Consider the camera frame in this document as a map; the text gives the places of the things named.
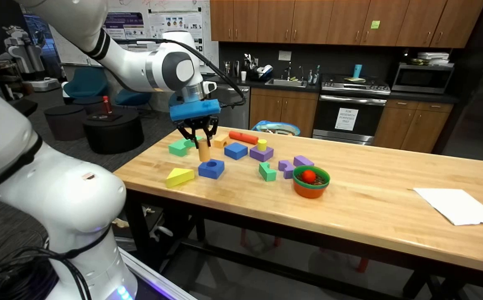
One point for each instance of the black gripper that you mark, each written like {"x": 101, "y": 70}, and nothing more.
{"x": 197, "y": 124}

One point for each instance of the tan cylinder block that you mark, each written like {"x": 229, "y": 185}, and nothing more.
{"x": 204, "y": 152}

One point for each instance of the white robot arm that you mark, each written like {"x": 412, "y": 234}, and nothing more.
{"x": 59, "y": 205}

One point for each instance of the white robot base platform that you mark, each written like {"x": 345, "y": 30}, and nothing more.
{"x": 152, "y": 277}

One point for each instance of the small yellow arch block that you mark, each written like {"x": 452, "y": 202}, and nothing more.
{"x": 222, "y": 142}

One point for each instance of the large green arch block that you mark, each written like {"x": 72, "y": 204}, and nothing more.
{"x": 176, "y": 149}

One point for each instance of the blue block with hole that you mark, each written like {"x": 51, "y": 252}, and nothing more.
{"x": 206, "y": 170}

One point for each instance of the blue square block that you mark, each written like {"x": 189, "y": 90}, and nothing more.
{"x": 235, "y": 150}

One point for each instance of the red cylinder block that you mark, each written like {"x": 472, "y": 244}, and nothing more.
{"x": 244, "y": 137}

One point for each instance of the yellow wedge block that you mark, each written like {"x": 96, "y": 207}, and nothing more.
{"x": 179, "y": 179}

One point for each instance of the purple rectangular block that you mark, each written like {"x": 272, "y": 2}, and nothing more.
{"x": 262, "y": 155}

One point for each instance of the small green block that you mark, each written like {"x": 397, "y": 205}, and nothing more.
{"x": 267, "y": 174}

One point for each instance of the purple arch block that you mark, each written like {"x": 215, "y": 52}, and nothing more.
{"x": 285, "y": 167}

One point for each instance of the purple flat block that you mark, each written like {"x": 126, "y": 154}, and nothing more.
{"x": 302, "y": 160}

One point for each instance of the steel dishwasher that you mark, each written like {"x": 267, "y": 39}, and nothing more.
{"x": 237, "y": 114}

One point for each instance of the blue round bin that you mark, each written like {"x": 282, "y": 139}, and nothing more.
{"x": 277, "y": 127}

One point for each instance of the large black round ottoman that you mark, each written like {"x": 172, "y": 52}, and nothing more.
{"x": 114, "y": 135}

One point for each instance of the wide wooden lower cabinet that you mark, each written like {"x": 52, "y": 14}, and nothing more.
{"x": 284, "y": 110}

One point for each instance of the dark kettle on counter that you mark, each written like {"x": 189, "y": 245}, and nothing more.
{"x": 264, "y": 74}

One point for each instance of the red bottle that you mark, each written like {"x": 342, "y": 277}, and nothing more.
{"x": 107, "y": 105}

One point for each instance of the steel sink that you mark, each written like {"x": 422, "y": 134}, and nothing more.
{"x": 285, "y": 84}

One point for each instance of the red ball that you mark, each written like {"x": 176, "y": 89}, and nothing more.
{"x": 309, "y": 177}

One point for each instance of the orange bowl green rim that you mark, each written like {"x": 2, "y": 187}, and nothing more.
{"x": 309, "y": 192}

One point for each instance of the teal bean bag chair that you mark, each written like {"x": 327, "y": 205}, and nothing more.
{"x": 86, "y": 84}

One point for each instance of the purple header poster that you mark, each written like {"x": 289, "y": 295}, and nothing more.
{"x": 124, "y": 20}

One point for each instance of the small black round ottoman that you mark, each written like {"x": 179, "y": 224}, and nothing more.
{"x": 64, "y": 124}

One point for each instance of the white paper on oven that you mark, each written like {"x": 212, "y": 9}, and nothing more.
{"x": 347, "y": 119}

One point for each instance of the wooden upper cabinets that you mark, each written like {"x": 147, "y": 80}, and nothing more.
{"x": 309, "y": 22}

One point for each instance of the black oven stove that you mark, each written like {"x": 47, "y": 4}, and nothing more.
{"x": 352, "y": 97}

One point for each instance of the teal bottle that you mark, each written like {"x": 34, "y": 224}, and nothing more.
{"x": 359, "y": 70}

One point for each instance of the gray background machine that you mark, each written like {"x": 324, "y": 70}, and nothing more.
{"x": 26, "y": 50}

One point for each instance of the yellow sticky note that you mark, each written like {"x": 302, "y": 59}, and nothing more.
{"x": 375, "y": 24}

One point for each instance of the narrow wooden lower cabinet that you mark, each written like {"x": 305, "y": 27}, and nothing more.
{"x": 414, "y": 125}

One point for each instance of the gray fabric cover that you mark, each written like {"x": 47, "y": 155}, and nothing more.
{"x": 2, "y": 244}

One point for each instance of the black microwave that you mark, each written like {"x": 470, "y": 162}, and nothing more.
{"x": 422, "y": 79}

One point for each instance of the stacked white plates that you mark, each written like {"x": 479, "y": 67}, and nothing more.
{"x": 434, "y": 59}

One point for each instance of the white paper sheet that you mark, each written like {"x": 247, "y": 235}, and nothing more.
{"x": 459, "y": 207}

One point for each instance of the blue wrist camera box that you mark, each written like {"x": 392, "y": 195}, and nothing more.
{"x": 194, "y": 110}

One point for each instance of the black table frame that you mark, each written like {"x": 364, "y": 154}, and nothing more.
{"x": 139, "y": 222}

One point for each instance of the white wall plate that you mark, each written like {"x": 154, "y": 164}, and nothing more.
{"x": 285, "y": 55}

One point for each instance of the white wall poster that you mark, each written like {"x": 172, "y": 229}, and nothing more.
{"x": 181, "y": 19}

